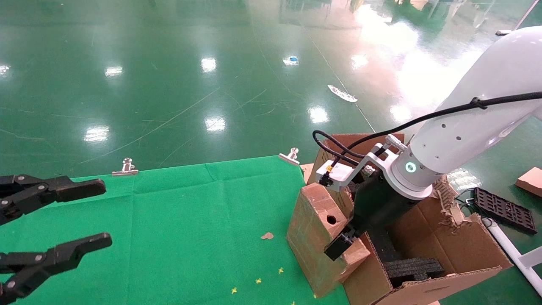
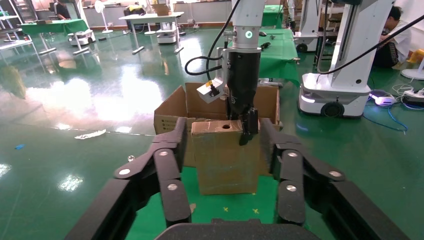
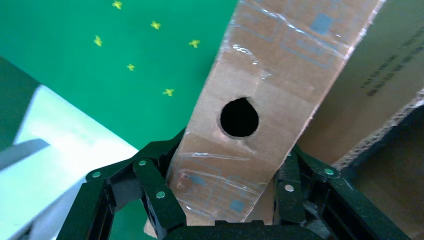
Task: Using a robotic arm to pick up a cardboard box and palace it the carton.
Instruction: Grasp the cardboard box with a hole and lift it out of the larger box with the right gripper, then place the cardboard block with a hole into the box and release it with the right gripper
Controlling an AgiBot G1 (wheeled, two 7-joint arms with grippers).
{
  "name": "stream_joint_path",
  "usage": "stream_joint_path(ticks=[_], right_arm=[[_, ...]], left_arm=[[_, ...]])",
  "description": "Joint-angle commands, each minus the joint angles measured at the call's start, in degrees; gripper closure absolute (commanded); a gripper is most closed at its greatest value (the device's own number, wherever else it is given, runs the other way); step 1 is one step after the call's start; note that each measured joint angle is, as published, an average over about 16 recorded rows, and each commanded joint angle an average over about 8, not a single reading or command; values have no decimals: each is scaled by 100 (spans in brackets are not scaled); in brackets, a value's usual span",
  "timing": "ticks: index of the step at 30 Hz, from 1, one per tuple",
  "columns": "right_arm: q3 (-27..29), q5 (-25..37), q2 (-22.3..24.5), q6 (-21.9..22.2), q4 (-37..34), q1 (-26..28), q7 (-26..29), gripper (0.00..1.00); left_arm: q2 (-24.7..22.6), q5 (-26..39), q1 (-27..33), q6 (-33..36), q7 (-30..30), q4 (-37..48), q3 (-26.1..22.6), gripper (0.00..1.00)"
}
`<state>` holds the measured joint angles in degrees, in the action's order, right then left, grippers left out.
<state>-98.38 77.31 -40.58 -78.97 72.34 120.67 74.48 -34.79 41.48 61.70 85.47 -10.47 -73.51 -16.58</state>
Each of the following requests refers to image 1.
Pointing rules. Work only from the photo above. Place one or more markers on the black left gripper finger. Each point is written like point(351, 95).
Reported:
point(63, 188)
point(51, 260)

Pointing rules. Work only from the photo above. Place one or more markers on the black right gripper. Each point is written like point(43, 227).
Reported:
point(381, 203)

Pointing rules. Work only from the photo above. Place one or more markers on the small taped cardboard box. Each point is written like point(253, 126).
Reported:
point(309, 237)

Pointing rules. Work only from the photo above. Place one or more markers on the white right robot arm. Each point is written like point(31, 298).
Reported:
point(478, 114)

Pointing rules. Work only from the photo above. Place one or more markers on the small brown cardboard scrap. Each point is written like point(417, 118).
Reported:
point(267, 236)

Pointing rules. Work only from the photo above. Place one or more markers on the large open cardboard carton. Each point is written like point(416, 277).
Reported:
point(457, 245)

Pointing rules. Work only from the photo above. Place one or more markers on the flat cardboard piece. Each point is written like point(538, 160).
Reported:
point(531, 182)

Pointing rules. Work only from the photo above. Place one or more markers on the silver metal binder clip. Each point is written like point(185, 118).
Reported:
point(125, 171)
point(289, 159)

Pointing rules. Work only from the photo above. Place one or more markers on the black foam block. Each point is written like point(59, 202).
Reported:
point(413, 269)

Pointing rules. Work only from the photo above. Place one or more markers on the green table cloth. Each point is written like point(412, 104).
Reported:
point(190, 220)

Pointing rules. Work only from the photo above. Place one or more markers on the white paper litter scrap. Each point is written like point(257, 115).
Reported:
point(343, 95)

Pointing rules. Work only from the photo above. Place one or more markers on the black perforated plastic tray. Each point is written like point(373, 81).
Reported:
point(504, 209)

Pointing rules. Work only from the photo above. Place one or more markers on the blue litter scrap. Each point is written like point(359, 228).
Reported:
point(292, 59)

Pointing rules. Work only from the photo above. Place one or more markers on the white table foot bar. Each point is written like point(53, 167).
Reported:
point(504, 32)

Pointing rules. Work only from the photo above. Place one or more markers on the white metal frame leg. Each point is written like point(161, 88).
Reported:
point(508, 248)

